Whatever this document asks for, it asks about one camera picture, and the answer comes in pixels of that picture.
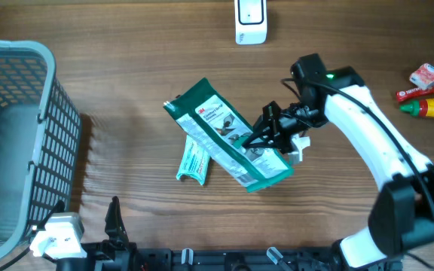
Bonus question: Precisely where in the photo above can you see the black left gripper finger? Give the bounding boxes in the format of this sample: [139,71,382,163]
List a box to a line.
[43,200,66,225]
[105,196,129,245]

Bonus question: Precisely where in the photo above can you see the dark green 3M package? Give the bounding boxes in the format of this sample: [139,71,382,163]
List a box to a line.
[164,78,294,192]

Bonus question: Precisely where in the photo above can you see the light green wipes packet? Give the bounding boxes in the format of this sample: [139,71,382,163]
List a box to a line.
[176,135,211,186]

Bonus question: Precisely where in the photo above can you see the red Nescafe sachet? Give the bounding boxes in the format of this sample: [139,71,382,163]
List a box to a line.
[396,86,434,102]

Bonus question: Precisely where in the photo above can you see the small red white box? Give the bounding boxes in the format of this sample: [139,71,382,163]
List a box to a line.
[409,63,434,90]

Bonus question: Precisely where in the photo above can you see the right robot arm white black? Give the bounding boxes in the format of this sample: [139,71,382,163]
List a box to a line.
[164,53,434,270]

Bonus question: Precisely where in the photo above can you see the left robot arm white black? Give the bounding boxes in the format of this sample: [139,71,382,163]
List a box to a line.
[30,196,147,271]

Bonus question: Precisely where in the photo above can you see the white barcode scanner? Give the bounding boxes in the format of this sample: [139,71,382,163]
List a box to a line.
[234,0,267,45]

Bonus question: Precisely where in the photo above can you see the grey plastic shopping basket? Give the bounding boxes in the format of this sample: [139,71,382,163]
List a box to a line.
[0,41,82,259]

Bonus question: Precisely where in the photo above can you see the black left camera cable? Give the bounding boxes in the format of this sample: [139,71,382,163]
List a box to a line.
[0,221,48,271]

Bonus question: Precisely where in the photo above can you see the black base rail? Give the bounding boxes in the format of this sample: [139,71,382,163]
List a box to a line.
[67,246,403,271]

